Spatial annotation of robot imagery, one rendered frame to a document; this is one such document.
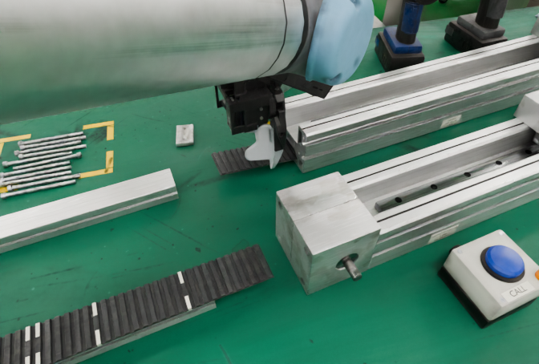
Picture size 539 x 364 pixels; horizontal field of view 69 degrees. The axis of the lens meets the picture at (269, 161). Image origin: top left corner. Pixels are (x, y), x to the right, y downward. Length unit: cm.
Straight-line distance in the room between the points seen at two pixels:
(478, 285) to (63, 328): 47
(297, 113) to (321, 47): 37
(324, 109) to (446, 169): 22
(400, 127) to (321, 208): 29
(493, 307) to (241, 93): 39
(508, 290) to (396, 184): 18
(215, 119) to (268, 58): 51
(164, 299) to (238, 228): 15
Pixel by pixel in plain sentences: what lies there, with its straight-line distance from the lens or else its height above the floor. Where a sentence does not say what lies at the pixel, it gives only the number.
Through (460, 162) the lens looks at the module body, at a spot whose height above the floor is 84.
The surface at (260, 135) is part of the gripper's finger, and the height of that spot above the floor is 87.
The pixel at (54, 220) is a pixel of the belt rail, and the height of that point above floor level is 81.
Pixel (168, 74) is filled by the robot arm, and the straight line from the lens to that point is 19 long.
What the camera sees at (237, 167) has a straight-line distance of 62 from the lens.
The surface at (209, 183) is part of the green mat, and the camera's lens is 64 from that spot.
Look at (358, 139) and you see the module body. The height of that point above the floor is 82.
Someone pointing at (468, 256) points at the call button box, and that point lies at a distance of 54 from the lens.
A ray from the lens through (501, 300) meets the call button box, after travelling 52.
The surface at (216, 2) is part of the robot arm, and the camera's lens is 21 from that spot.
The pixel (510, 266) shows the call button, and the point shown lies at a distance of 53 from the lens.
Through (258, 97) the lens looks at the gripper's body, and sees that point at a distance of 53.
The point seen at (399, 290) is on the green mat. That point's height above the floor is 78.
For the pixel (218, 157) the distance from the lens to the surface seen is 64.
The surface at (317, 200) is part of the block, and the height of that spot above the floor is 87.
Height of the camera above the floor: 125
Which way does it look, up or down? 45 degrees down
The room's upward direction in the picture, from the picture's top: straight up
